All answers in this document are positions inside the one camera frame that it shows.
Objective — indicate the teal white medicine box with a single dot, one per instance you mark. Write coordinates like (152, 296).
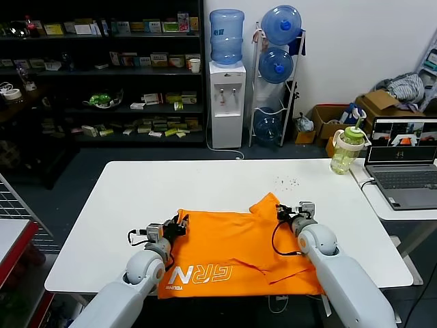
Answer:
(143, 61)

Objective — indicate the black tripod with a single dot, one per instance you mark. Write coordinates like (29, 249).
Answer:
(294, 97)

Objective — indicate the small green medicine box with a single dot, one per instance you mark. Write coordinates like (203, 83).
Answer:
(178, 106)

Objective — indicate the dark glass bottle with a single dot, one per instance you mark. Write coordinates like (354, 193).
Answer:
(67, 61)

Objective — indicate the red yellow medicine box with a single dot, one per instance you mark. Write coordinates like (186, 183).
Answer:
(177, 61)

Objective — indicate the lime green medicine box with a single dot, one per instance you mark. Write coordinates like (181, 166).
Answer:
(170, 133)

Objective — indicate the white water dispenser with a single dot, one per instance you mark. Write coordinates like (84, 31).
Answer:
(227, 119)

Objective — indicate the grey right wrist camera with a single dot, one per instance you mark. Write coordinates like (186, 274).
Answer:
(306, 209)

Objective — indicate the white orange medicine box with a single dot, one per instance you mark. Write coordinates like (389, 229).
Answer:
(128, 59)

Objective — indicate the wide white medicine box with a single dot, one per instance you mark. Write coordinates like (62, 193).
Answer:
(84, 29)

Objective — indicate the flat white medicine box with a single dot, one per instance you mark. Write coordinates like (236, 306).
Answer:
(137, 106)

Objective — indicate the white tape roll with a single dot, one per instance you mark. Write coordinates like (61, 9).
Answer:
(12, 94)

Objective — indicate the cola bottle red label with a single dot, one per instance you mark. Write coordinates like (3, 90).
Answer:
(33, 26)

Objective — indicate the clear plastic bottle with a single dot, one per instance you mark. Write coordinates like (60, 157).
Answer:
(26, 78)

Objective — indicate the tall pink blue box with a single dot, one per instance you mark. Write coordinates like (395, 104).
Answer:
(183, 22)

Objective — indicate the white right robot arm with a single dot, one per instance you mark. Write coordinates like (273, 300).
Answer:
(341, 280)

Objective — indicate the crumpled plastic bag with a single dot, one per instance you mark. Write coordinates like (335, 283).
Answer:
(304, 123)

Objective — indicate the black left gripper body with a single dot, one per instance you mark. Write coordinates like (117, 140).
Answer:
(174, 230)

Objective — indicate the cream medicine box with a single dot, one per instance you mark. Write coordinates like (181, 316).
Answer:
(88, 130)

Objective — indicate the long green medicine box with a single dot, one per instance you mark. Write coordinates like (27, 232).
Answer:
(106, 132)

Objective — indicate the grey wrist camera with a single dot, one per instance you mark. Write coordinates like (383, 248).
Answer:
(306, 209)
(154, 233)

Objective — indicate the white side table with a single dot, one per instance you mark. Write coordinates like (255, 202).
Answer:
(382, 212)

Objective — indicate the white metal jug rack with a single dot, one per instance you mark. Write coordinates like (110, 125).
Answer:
(295, 89)

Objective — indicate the blue hanging cloth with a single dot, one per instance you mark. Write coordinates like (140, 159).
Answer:
(296, 46)

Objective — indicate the grey laptop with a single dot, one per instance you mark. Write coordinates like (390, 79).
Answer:
(403, 177)

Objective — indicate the blue and white bag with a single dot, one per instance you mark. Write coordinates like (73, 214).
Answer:
(349, 114)

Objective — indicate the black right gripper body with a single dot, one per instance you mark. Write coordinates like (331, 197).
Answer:
(293, 214)

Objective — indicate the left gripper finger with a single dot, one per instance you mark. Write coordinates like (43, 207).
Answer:
(185, 225)
(176, 219)

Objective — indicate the black shelf unit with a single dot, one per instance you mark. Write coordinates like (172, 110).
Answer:
(102, 118)

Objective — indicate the open brown cardboard box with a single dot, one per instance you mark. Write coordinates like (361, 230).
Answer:
(324, 131)

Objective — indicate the stacked yellow medicine boxes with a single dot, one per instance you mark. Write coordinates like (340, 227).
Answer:
(191, 124)

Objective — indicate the large brown cardboard box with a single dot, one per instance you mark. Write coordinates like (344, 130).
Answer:
(379, 102)

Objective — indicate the flat white red box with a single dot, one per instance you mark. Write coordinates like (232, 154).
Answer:
(155, 134)

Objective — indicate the white red medicine box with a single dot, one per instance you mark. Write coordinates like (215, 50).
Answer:
(152, 99)

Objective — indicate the green lidded drinking bottle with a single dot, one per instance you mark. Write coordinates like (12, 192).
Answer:
(346, 150)

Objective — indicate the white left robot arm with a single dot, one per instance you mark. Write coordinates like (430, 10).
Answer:
(129, 290)

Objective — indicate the blue water jug with label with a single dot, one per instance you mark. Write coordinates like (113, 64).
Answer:
(226, 37)

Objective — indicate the plain white medicine box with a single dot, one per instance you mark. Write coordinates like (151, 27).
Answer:
(192, 56)

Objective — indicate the green yellow medicine box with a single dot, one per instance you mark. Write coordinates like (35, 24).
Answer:
(173, 97)

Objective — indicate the bowl with green fruit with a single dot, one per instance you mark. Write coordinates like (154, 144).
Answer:
(100, 100)

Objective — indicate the pale green medicine box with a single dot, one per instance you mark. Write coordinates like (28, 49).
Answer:
(189, 97)

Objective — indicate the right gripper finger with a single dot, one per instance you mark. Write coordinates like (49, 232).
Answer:
(281, 216)
(280, 207)

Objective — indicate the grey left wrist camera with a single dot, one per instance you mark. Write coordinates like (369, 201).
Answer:
(154, 233)

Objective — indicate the orange t-shirt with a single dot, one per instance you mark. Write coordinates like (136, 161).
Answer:
(222, 246)

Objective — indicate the small yellow cardboard box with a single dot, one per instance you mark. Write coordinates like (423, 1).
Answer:
(305, 137)

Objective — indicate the white paper cup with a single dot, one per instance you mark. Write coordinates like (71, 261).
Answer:
(195, 66)

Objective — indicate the grey pile of clothes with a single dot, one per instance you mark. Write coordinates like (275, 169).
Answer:
(404, 87)

